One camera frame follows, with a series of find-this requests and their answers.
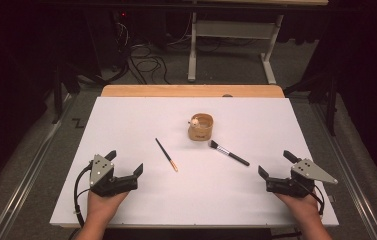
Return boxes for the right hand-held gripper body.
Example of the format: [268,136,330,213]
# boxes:
[265,158,339,199]

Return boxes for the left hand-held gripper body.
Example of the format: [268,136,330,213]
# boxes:
[89,153,140,198]

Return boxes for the thin black wooden-tipped brush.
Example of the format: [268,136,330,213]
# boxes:
[154,137,179,173]

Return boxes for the black makeup brush silver ferrule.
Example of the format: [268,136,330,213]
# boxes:
[207,139,251,167]

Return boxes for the round wooden brush holder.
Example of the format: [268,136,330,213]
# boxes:
[187,112,214,142]

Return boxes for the person's right hand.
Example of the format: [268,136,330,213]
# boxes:
[273,189,321,222]

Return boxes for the person's left hand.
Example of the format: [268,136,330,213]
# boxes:
[86,189,130,222]

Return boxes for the white board table cover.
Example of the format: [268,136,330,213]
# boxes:
[49,96,340,229]

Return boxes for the black metal stand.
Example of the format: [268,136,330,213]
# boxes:
[49,61,84,125]
[283,71,340,137]

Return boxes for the wooden table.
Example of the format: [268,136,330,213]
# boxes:
[100,84,286,99]

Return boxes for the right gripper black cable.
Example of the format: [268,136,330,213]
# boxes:
[304,184,326,216]

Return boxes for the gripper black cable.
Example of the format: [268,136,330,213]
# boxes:
[304,184,326,216]
[73,162,94,228]

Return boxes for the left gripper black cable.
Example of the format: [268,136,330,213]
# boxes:
[73,162,94,228]

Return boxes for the aluminium floor rail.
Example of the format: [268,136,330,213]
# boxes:
[311,102,377,240]
[0,94,74,240]

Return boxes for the tangle of black floor cables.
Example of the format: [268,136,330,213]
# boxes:
[113,18,194,86]

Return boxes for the white metal desk frame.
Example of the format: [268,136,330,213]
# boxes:
[187,0,330,85]

